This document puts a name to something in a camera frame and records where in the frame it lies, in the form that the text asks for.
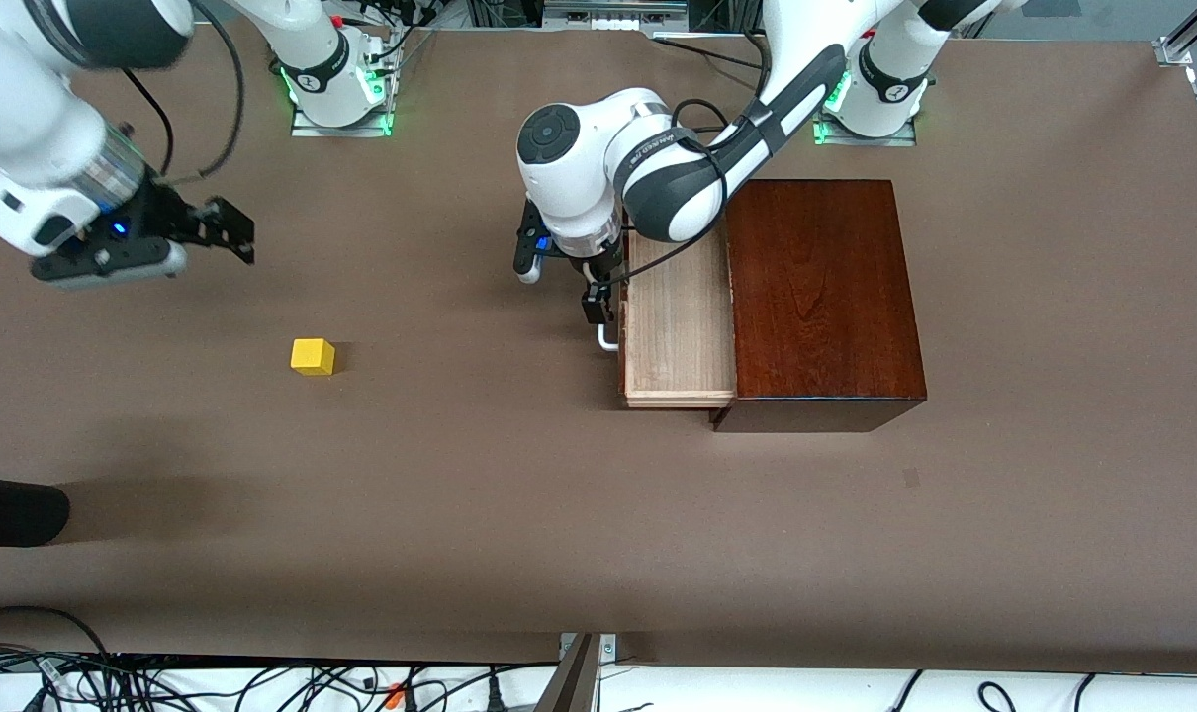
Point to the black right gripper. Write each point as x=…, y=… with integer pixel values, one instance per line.
x=171, y=218

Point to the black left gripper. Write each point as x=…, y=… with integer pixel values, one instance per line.
x=598, y=269

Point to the wooden drawer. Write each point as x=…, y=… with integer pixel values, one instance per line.
x=678, y=336

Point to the yellow block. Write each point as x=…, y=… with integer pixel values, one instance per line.
x=313, y=357

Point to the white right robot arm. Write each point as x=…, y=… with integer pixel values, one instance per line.
x=25, y=109

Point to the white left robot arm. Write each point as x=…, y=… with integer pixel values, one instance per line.
x=579, y=168

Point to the brown table cover sheet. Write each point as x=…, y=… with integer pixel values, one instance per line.
x=460, y=445

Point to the dark brown wooden cabinet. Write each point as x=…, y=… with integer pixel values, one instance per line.
x=836, y=297

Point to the white power strip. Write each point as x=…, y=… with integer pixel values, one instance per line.
x=613, y=15

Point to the black cylinder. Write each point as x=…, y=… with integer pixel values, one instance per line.
x=15, y=509

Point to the dark slanted bar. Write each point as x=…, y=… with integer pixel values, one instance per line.
x=569, y=687

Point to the orange connector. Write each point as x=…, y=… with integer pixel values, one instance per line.
x=396, y=697

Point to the silver corner bracket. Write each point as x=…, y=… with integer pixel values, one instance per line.
x=608, y=648

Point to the aluminium frame profile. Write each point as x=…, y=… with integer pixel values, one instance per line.
x=1187, y=40

